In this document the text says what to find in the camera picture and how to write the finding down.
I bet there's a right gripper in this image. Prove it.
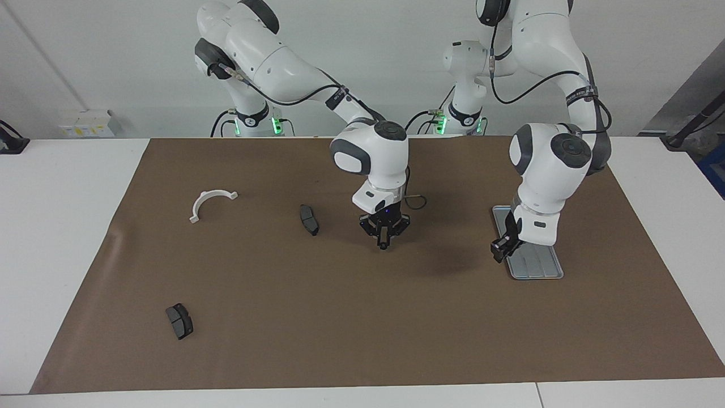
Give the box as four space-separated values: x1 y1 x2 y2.
359 204 412 250

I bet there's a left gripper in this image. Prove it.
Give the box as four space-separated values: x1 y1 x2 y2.
503 210 523 243

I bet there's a grey metal tray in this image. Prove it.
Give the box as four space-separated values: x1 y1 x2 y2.
491 205 565 281

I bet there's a black brake pad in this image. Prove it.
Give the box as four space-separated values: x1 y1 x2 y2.
165 303 194 341
299 204 320 237

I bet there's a black stand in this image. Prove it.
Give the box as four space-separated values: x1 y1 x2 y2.
660 91 725 151
0 120 30 155

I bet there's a blue box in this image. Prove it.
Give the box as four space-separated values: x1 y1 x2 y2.
697 142 725 199

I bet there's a black cable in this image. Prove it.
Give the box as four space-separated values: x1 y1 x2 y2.
208 61 391 122
404 109 449 135
488 22 613 137
210 110 236 138
403 164 428 211

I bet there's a white curved plastic bracket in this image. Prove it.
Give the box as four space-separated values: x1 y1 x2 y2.
189 190 239 224

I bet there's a white wall socket box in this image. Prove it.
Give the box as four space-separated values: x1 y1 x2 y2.
59 110 122 138

